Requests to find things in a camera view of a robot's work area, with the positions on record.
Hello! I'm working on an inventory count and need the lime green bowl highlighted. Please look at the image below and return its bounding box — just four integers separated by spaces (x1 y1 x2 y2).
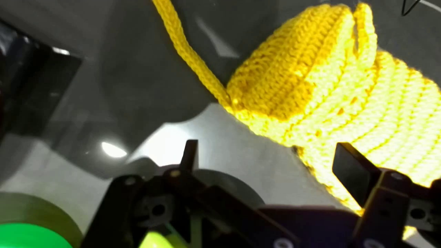
139 228 173 248

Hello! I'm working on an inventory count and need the yellow knitted cloth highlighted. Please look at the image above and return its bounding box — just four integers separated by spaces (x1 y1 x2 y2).
150 0 441 217

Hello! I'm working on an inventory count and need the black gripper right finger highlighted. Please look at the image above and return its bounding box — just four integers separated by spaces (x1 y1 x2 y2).
331 142 441 248

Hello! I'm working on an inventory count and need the black cube box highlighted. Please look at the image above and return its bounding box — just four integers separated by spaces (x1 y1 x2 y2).
0 19 85 142

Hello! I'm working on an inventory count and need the small green cup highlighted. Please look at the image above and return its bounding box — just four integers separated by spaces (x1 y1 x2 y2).
0 191 85 248

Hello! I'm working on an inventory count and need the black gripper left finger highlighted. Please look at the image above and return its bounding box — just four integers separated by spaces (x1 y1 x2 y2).
81 137 217 248

